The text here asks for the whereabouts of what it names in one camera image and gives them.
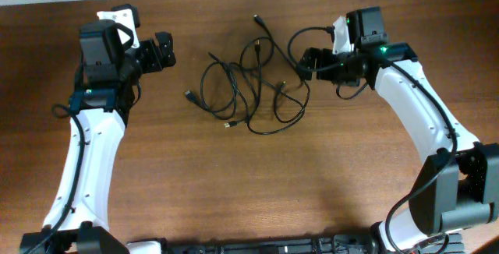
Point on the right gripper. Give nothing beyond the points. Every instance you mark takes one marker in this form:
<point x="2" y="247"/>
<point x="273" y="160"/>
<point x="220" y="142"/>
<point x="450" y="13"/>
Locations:
<point x="323" y="55"/>

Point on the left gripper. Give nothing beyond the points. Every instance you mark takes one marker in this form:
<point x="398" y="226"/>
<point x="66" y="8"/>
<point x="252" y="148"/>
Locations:
<point x="154" y="54"/>

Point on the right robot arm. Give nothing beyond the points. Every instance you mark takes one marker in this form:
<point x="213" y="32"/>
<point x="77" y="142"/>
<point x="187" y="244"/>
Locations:
<point x="457" y="186"/>

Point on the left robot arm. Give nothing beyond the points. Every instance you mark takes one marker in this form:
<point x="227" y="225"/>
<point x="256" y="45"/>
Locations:
<point x="106" y="88"/>

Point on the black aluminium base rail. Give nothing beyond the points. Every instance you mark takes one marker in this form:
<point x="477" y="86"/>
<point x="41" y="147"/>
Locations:
<point x="312" y="244"/>

